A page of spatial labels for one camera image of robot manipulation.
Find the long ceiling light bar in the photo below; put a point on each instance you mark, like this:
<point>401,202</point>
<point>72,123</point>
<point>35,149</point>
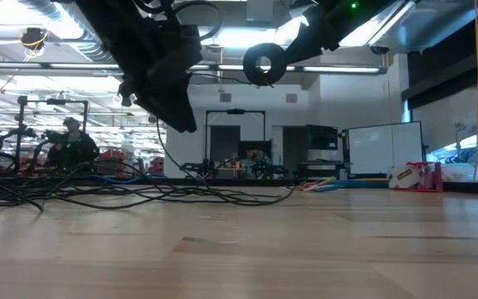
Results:
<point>85,66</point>

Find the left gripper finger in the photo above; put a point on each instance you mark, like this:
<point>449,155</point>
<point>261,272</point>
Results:
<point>168,99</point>

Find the silver ventilation duct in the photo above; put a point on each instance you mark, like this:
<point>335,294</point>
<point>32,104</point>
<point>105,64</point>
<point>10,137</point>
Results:
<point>94,45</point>

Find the black gantry frame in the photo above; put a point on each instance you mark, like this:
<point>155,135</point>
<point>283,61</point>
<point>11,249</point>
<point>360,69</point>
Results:
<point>21,133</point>
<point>235,111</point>

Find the black equipment cart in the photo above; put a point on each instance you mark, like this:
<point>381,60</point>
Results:
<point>321,139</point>

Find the black plastic spool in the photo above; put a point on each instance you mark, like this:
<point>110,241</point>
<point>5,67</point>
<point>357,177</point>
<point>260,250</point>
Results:
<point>251,74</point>

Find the person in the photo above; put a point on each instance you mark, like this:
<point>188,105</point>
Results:
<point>257,160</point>
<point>73,149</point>

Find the red storage bins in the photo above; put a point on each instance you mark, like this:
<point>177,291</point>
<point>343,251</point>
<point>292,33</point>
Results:
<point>112,160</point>
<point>157,165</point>

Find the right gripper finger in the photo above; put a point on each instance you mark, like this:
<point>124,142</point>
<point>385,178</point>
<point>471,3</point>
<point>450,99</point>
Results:
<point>309,39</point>

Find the white whiteboard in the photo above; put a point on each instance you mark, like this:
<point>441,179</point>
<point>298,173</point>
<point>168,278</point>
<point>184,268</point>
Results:
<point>384,147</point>

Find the red tape dispenser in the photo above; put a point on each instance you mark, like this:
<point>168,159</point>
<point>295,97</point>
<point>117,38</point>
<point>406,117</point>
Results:
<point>413,176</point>

